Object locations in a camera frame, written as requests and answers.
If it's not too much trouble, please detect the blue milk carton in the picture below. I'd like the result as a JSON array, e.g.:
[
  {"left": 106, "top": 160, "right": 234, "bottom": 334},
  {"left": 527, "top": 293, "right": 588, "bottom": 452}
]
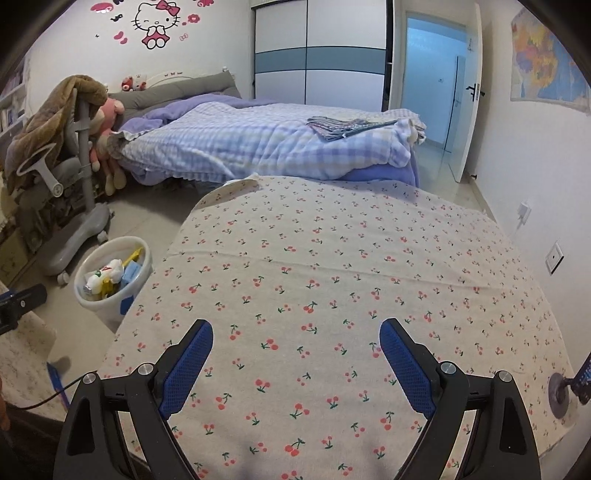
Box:
[{"left": 120, "top": 260, "right": 142, "bottom": 288}]

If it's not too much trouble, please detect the yellow snack wrapper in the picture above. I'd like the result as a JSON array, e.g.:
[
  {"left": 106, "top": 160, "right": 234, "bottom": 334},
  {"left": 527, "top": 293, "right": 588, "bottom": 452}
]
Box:
[{"left": 96, "top": 247, "right": 144, "bottom": 299}]

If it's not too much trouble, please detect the white plastic trash bin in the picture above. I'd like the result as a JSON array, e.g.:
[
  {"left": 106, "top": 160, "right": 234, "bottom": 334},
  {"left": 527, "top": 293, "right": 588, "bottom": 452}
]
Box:
[{"left": 73, "top": 236, "right": 152, "bottom": 333}]

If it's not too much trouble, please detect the floral print cloth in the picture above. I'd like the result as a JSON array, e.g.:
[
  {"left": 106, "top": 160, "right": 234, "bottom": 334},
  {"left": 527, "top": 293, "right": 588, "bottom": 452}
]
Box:
[{"left": 0, "top": 286, "right": 56, "bottom": 407}]

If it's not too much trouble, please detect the white red-labelled bottle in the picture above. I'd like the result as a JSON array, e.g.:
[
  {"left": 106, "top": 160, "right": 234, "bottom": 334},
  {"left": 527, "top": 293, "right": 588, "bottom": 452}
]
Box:
[{"left": 84, "top": 259, "right": 124, "bottom": 295}]

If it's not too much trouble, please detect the grey office chair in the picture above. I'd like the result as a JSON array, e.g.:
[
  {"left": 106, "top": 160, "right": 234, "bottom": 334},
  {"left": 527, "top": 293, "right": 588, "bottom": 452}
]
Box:
[{"left": 17, "top": 92, "right": 111, "bottom": 286}]

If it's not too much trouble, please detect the cherry print tablecloth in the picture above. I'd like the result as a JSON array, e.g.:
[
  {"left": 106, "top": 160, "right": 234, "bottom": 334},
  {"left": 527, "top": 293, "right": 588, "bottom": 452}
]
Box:
[{"left": 100, "top": 177, "right": 578, "bottom": 479}]

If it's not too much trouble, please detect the pink plush toy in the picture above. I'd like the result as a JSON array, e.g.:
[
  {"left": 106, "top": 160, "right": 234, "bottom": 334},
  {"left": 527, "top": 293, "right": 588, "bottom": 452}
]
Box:
[{"left": 89, "top": 98, "right": 126, "bottom": 196}]

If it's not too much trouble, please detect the brown blanket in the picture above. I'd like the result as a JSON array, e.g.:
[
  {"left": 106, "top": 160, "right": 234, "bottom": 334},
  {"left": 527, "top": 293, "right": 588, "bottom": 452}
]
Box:
[{"left": 2, "top": 75, "right": 107, "bottom": 194}]

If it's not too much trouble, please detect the purple checked duvet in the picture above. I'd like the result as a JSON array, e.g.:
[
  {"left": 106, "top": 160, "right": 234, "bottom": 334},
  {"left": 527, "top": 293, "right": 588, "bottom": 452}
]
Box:
[{"left": 108, "top": 95, "right": 426, "bottom": 186}]

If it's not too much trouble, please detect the white door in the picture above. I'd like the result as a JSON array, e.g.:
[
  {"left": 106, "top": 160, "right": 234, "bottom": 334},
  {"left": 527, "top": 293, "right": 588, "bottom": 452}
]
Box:
[{"left": 449, "top": 1, "right": 483, "bottom": 183}]

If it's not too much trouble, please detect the folded striped cloth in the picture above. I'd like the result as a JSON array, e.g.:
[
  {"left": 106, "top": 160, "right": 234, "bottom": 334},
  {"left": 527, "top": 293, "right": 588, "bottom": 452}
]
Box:
[{"left": 307, "top": 116, "right": 397, "bottom": 142}]

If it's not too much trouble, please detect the white blue wardrobe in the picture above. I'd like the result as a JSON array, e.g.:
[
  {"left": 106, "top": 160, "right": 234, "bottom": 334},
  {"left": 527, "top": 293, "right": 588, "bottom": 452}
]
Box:
[{"left": 252, "top": 0, "right": 394, "bottom": 112}]

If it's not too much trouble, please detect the black cable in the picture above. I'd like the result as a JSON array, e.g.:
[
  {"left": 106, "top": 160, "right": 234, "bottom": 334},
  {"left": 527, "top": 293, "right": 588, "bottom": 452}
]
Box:
[{"left": 8, "top": 375, "right": 93, "bottom": 411}]

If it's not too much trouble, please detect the white wall socket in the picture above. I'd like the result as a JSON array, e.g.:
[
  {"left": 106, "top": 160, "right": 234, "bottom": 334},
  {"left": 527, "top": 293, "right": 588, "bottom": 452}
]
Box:
[{"left": 545, "top": 242, "right": 564, "bottom": 275}]

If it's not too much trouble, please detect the white wall plug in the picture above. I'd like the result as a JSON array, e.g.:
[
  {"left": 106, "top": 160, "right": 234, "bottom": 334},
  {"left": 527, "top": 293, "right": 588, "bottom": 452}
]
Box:
[{"left": 517, "top": 201, "right": 532, "bottom": 226}]

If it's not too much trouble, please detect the hello kitty wall sticker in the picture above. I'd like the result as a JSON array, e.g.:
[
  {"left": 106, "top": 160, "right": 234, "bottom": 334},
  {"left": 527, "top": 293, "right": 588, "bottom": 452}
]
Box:
[{"left": 88, "top": 0, "right": 215, "bottom": 51}]

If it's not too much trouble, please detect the wall map poster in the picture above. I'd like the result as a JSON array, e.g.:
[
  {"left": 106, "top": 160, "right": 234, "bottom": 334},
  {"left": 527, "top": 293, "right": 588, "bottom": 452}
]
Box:
[{"left": 510, "top": 8, "right": 590, "bottom": 114}]

